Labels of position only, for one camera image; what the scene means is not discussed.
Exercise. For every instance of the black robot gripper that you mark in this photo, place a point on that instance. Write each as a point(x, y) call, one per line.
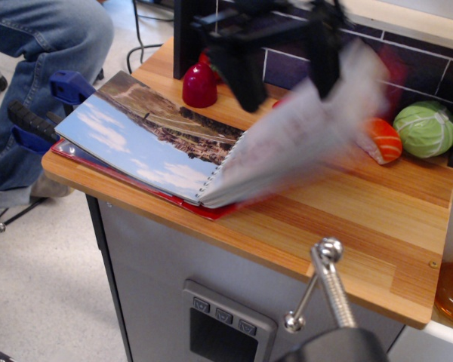
point(234, 34)

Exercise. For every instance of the Rome spiral-bound book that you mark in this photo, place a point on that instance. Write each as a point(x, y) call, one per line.
point(131, 130)

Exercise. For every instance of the red toy strawberry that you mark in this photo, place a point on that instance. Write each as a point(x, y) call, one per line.
point(204, 58)

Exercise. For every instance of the black vertical panel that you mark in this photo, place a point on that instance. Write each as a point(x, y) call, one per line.
point(187, 41)

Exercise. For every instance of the dark red toy onion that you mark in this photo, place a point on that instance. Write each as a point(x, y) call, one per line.
point(199, 86)

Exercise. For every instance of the salmon sushi toy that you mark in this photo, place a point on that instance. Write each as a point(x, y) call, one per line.
point(380, 141)

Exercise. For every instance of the green toy cabbage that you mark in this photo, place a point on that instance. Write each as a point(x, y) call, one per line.
point(425, 129)

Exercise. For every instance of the person leg in jeans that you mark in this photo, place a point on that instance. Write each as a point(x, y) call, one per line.
point(47, 36)

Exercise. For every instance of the blue black bar clamp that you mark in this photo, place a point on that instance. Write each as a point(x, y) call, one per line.
point(36, 134)

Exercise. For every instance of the grey toy oven cabinet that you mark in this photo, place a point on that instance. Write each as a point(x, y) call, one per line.
point(179, 298)

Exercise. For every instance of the beige shoe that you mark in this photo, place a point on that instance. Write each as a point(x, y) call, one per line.
point(44, 187)

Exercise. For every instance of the metal clamp screw handle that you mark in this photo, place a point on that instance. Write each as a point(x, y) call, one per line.
point(325, 255)

